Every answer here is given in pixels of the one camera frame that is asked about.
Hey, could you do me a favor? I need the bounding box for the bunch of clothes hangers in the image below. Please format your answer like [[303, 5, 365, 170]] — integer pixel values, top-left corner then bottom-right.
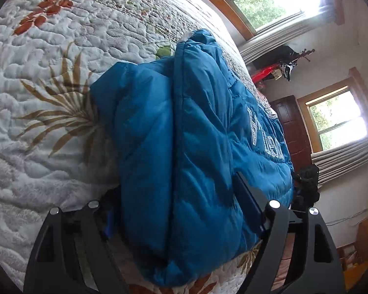
[[277, 61, 296, 82]]

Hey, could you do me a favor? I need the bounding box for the wooden coat rack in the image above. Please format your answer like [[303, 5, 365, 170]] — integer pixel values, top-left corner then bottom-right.
[[290, 48, 316, 63]]

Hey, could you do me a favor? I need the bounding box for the thin wall cable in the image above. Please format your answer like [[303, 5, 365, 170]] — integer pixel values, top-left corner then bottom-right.
[[324, 201, 368, 226]]

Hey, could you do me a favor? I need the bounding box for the large wooden framed window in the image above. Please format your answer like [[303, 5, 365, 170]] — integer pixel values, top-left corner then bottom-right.
[[178, 0, 346, 41]]

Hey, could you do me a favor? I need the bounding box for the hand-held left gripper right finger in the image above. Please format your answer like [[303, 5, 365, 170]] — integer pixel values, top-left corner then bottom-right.
[[233, 171, 347, 294]]

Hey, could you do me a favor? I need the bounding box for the dark wooden bed headboard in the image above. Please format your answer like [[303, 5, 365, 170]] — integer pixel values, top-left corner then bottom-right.
[[269, 95, 314, 173]]

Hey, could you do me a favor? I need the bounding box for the bed with floral quilt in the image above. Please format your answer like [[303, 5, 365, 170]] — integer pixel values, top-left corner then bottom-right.
[[0, 0, 295, 294]]

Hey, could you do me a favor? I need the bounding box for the small wooden framed window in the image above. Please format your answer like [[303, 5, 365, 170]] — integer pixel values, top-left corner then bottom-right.
[[297, 67, 368, 154]]

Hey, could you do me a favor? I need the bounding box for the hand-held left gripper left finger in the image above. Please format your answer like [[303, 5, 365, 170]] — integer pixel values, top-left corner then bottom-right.
[[23, 187, 126, 294]]

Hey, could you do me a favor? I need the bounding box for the red hanging bag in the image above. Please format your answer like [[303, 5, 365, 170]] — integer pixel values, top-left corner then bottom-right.
[[251, 64, 280, 84]]

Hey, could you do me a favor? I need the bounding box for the blue quilted puffer jacket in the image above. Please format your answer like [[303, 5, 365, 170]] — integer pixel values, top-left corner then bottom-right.
[[90, 29, 295, 288]]

